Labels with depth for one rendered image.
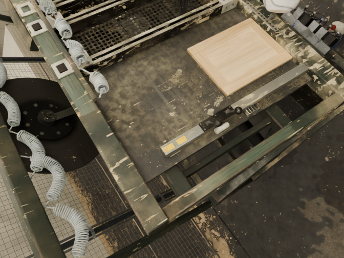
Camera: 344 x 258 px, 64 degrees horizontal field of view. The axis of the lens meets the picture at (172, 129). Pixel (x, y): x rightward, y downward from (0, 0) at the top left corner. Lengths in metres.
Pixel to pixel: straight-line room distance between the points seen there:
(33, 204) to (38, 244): 0.20
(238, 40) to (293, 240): 2.13
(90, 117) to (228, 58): 0.84
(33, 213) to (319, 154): 2.26
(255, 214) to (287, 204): 0.40
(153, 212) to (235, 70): 0.90
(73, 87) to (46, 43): 0.33
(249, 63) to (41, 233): 1.38
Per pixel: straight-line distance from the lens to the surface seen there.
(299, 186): 2.91
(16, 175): 1.62
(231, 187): 2.26
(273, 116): 1.57
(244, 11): 1.94
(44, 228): 1.51
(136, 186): 1.17
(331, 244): 3.06
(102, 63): 1.57
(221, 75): 1.56
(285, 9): 1.12
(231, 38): 1.76
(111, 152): 1.24
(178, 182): 1.32
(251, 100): 1.49
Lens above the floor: 2.56
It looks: 45 degrees down
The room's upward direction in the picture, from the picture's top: 104 degrees counter-clockwise
